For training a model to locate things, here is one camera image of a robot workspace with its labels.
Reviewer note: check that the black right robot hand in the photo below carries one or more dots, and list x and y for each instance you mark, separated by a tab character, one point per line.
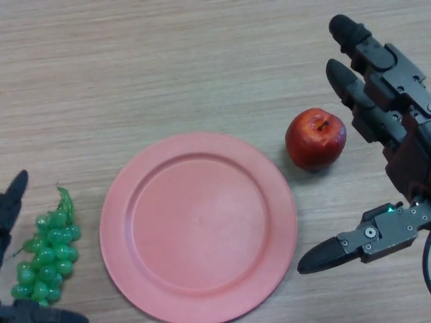
397	101

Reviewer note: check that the green grapes bunch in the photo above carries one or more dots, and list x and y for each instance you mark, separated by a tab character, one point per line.
50	249

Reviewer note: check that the pink round plate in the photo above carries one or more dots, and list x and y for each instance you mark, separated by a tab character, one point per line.
198	218

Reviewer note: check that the red apple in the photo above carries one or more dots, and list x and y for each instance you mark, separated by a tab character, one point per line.
313	144

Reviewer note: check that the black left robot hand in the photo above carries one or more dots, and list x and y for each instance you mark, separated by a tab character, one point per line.
13	202

